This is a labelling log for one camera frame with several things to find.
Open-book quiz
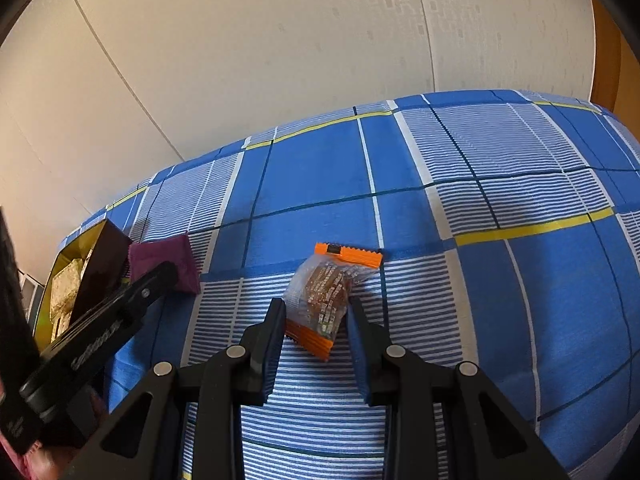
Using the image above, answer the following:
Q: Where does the purple snack pouch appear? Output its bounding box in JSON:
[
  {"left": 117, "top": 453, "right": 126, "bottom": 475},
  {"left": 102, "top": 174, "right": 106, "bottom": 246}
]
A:
[{"left": 127, "top": 233, "right": 202, "bottom": 295}]

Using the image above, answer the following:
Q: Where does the orange-ended clear candy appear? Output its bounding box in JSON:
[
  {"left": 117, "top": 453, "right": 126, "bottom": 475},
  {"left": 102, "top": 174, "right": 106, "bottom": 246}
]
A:
[{"left": 283, "top": 243, "right": 383, "bottom": 362}]

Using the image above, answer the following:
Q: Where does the rice cracker clear pack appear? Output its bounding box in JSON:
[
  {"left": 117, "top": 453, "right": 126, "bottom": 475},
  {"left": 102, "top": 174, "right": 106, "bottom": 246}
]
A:
[{"left": 50, "top": 258, "right": 86, "bottom": 341}]

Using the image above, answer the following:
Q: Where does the gold tin box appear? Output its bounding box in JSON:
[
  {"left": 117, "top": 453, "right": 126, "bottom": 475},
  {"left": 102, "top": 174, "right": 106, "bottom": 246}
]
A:
[{"left": 35, "top": 219, "right": 131, "bottom": 349}]

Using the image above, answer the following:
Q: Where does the red ruffled fabric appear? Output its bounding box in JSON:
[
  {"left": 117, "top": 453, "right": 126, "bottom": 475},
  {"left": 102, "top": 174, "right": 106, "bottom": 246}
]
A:
[{"left": 1, "top": 437, "right": 61, "bottom": 480}]

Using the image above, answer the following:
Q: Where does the blue plaid tablecloth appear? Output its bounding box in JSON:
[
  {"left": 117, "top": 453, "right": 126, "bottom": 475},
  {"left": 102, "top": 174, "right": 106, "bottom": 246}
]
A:
[{"left": 96, "top": 90, "right": 639, "bottom": 479}]

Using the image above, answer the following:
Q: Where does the wooden door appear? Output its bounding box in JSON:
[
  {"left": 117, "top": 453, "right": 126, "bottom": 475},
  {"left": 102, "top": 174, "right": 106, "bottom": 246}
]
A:
[{"left": 590, "top": 0, "right": 640, "bottom": 138}]

